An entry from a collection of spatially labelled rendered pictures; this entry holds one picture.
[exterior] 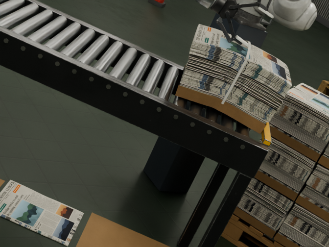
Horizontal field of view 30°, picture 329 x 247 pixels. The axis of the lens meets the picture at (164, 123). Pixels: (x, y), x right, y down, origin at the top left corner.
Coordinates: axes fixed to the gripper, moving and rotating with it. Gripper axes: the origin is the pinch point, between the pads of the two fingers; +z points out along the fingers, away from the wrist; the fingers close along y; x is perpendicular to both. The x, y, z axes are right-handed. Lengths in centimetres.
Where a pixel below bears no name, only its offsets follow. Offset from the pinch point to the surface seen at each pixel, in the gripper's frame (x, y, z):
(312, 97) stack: -62, 22, 50
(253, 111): 14.1, 23.5, 14.0
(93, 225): -8, 116, -7
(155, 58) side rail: -22, 38, -26
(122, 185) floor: -55, 115, -1
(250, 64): 14.4, 9.5, 2.5
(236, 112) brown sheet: 14.5, 27.5, 9.2
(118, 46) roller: -15, 41, -41
